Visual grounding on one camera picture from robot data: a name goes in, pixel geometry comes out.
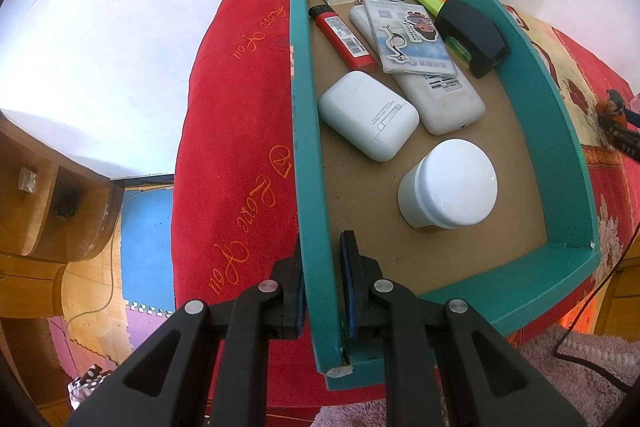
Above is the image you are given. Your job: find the white earbuds case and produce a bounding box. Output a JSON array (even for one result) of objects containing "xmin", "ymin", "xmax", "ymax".
[{"xmin": 318, "ymin": 71, "xmax": 421, "ymax": 164}]

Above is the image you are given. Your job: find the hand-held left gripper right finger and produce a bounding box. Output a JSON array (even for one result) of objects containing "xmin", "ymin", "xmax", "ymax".
[{"xmin": 340, "ymin": 230, "xmax": 586, "ymax": 427}]

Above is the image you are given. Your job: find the wooden bedside cabinet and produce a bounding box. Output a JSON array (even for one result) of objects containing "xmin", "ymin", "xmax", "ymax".
[{"xmin": 587, "ymin": 252, "xmax": 640, "ymax": 338}]

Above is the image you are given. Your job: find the black orange keychain figure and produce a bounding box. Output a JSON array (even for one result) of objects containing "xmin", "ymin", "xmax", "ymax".
[{"xmin": 594, "ymin": 88, "xmax": 640, "ymax": 158}]

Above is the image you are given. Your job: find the small clear plastic item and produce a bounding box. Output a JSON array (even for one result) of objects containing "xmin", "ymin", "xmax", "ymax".
[{"xmin": 17, "ymin": 167, "xmax": 40, "ymax": 192}]

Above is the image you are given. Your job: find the polka dot cloth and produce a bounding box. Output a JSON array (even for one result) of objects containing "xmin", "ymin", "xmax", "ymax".
[{"xmin": 66, "ymin": 363, "xmax": 117, "ymax": 410}]

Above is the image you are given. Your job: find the black cable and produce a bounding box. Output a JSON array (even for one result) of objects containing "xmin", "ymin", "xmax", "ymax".
[{"xmin": 552, "ymin": 207, "xmax": 640, "ymax": 395}]

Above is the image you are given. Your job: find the purple foam mat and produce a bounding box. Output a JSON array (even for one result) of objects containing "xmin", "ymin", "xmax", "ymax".
[{"xmin": 122, "ymin": 299, "xmax": 176, "ymax": 353}]

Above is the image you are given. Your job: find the blue foam mat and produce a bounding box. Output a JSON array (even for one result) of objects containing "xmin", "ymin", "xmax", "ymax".
[{"xmin": 112, "ymin": 174, "xmax": 177, "ymax": 305}]

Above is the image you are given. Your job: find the clear sleeve id card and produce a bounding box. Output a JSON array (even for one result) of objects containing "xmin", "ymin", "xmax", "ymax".
[{"xmin": 362, "ymin": 0, "xmax": 456, "ymax": 76}]

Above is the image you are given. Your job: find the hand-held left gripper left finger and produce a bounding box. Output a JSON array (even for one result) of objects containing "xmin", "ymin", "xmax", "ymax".
[{"xmin": 65, "ymin": 234, "xmax": 307, "ymax": 427}]

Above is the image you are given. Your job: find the white power bank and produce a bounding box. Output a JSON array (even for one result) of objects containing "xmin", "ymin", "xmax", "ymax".
[{"xmin": 348, "ymin": 4, "xmax": 487, "ymax": 136}]

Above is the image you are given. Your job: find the red lighter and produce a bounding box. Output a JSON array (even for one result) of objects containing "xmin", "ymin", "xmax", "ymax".
[{"xmin": 308, "ymin": 5, "xmax": 378, "ymax": 74}]

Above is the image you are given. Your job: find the thin grey cable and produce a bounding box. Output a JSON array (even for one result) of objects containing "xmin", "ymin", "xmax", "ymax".
[{"xmin": 67, "ymin": 189, "xmax": 151, "ymax": 328}]

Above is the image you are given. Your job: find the small black item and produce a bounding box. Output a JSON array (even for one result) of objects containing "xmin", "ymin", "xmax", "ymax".
[{"xmin": 54, "ymin": 192, "xmax": 80, "ymax": 222}]

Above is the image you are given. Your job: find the white jar orange label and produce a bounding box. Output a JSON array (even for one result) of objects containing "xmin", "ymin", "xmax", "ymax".
[{"xmin": 397, "ymin": 138, "xmax": 499, "ymax": 232}]

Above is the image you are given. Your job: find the pink fluffy cloth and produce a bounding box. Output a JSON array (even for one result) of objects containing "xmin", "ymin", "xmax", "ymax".
[{"xmin": 312, "ymin": 324, "xmax": 640, "ymax": 427}]

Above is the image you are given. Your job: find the red bird printed blanket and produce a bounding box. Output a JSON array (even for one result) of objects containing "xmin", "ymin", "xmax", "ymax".
[{"xmin": 171, "ymin": 0, "xmax": 640, "ymax": 410}]

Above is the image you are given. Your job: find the black stapler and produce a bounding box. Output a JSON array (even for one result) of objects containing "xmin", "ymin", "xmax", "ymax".
[{"xmin": 432, "ymin": 0, "xmax": 512, "ymax": 79}]

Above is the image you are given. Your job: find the teal cardboard box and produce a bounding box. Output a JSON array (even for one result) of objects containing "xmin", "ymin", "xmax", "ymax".
[{"xmin": 289, "ymin": 0, "xmax": 602, "ymax": 392}]

